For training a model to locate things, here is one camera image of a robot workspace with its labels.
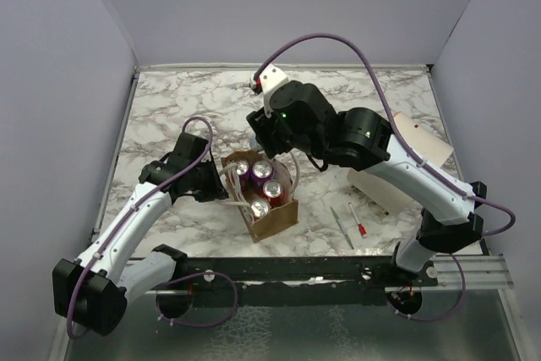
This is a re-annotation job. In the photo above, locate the purple soda can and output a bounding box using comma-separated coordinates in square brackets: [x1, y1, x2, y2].
[250, 160, 274, 190]
[231, 159, 250, 189]

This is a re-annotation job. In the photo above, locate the brown canvas bag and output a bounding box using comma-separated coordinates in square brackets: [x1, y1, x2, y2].
[221, 150, 298, 243]

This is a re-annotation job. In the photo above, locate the red cola can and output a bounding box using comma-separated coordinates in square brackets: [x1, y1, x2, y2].
[262, 179, 285, 208]

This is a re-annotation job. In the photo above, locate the silver red beverage can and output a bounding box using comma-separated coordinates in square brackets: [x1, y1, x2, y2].
[249, 136, 261, 151]

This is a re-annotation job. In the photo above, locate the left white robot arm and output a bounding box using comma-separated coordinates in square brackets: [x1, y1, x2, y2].
[52, 156, 227, 339]

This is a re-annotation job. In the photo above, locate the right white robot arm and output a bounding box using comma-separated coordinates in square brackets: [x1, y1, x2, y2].
[247, 80, 486, 286]

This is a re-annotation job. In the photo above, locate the red white marker pen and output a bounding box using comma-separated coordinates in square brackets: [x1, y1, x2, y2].
[348, 202, 367, 238]

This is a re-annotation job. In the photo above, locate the white cylindrical container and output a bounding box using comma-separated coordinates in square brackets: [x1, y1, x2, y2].
[347, 112, 453, 215]

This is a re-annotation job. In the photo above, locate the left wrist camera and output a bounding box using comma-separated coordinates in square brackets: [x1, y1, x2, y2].
[170, 132, 209, 166]

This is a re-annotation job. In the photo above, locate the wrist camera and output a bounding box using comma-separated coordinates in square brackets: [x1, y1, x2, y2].
[249, 63, 290, 118]
[170, 132, 209, 166]

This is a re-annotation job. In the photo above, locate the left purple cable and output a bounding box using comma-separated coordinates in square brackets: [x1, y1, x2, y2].
[67, 117, 240, 340]

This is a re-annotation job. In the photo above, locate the purple cable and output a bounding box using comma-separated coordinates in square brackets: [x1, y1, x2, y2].
[255, 33, 516, 322]
[67, 117, 240, 340]

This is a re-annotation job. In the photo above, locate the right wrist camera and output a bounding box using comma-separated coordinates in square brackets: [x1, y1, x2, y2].
[249, 63, 290, 118]

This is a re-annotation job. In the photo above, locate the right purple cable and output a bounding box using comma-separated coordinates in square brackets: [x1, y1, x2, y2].
[255, 33, 516, 322]

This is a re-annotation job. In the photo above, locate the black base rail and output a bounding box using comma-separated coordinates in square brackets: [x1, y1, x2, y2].
[173, 256, 437, 307]

